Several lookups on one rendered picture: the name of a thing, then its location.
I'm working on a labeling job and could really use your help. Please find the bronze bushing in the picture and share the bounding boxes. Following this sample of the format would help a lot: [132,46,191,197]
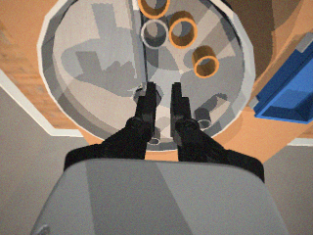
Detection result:
[169,11,198,49]
[192,46,219,78]
[138,0,170,19]

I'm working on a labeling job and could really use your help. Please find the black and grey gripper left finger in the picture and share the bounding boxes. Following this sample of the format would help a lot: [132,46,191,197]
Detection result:
[64,82,157,171]

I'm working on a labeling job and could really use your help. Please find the blue shallow tray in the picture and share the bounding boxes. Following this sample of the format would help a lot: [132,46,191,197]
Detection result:
[249,32,313,124]

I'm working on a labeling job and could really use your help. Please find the grey metal bushing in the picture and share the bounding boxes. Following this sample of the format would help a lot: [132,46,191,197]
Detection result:
[148,127,160,145]
[193,108,211,130]
[141,15,169,49]

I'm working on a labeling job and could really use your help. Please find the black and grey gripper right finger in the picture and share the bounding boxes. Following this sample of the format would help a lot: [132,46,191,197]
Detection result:
[170,82,265,184]

